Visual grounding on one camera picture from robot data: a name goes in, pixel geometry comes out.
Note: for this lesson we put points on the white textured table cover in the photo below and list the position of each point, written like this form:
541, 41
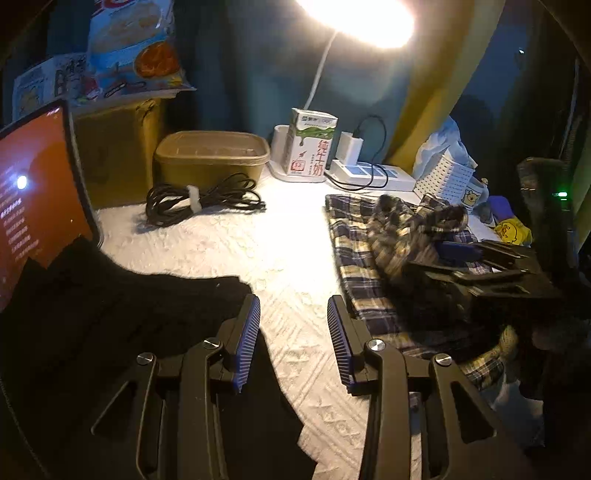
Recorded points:
277, 258

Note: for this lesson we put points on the printed snack bag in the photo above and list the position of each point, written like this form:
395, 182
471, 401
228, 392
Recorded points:
134, 50

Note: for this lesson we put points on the white power strip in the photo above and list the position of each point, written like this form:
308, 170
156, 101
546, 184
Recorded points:
388, 177

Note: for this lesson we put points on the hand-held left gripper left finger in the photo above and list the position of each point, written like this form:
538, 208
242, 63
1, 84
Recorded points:
247, 332

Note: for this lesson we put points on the yellow curtain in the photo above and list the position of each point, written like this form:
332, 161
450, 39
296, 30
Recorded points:
443, 78

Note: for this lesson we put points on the yellow plush toy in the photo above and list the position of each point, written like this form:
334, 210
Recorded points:
510, 230

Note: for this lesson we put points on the brown cardboard box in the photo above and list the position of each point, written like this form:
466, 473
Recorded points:
115, 147

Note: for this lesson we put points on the white desk lamp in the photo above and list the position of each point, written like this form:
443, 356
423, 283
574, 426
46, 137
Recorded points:
360, 21

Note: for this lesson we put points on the brown lidded container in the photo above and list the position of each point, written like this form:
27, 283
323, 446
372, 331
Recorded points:
210, 157

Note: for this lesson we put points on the printed comic leaflet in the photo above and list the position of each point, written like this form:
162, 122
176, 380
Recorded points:
51, 85

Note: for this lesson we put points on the white green milk carton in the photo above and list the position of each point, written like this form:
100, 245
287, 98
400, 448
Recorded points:
311, 143

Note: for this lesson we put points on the plaid pants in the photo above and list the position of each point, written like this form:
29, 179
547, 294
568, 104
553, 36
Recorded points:
360, 258

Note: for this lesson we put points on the white mug yellow print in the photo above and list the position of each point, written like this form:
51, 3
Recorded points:
475, 196

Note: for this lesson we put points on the white plastic bag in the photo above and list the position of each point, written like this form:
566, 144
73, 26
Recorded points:
438, 145

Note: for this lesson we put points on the purple cloth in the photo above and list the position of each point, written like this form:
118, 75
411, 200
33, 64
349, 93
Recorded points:
498, 207

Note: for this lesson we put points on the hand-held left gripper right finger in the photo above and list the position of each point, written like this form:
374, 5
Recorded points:
339, 332

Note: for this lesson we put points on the black cloth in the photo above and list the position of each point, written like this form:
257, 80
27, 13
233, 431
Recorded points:
115, 300

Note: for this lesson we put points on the tablet with red screen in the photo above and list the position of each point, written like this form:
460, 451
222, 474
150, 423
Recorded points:
37, 207

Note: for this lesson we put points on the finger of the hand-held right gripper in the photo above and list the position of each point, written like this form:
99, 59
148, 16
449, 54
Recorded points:
461, 277
455, 251

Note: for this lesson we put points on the white charger plug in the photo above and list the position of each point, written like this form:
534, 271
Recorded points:
351, 147

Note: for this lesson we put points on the white perforated basket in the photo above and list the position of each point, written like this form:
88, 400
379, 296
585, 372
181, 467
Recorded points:
443, 182

